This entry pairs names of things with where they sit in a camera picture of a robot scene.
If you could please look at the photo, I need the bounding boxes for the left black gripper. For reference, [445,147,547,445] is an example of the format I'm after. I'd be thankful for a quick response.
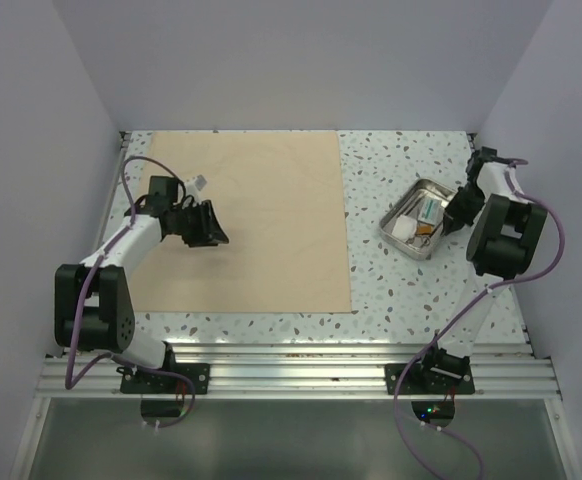
[169,199,228,247]

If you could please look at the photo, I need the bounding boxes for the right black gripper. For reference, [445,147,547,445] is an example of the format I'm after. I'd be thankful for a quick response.
[442,182,486,233]

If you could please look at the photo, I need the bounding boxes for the green white packet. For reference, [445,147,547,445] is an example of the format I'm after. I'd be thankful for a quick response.
[417,197,444,226]

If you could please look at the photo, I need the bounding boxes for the brown adhesive bandage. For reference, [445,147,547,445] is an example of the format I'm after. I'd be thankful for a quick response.
[415,224,434,236]

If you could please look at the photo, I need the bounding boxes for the stainless steel tray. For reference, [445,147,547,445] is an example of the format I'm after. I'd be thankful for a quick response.
[379,178,455,260]

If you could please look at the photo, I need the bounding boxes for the steel forceps with ring handles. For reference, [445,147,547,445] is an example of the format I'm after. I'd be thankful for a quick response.
[406,235,431,249]

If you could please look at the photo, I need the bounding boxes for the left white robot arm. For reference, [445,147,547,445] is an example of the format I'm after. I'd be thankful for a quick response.
[54,175,229,393]

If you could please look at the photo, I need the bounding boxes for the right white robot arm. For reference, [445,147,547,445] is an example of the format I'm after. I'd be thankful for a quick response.
[416,147,548,393]

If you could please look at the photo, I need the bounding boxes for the beige cloth mat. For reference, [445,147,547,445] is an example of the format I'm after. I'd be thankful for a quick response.
[130,131,351,313]

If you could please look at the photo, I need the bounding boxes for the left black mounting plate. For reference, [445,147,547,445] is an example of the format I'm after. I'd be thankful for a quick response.
[116,363,211,395]

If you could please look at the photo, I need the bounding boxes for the black mounting plate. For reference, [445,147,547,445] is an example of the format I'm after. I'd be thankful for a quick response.
[384,363,476,395]
[116,363,211,395]

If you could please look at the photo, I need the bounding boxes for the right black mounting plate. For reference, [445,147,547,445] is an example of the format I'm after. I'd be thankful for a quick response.
[384,363,476,395]

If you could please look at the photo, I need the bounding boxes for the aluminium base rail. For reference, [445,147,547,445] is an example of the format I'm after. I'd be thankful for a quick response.
[35,342,562,401]

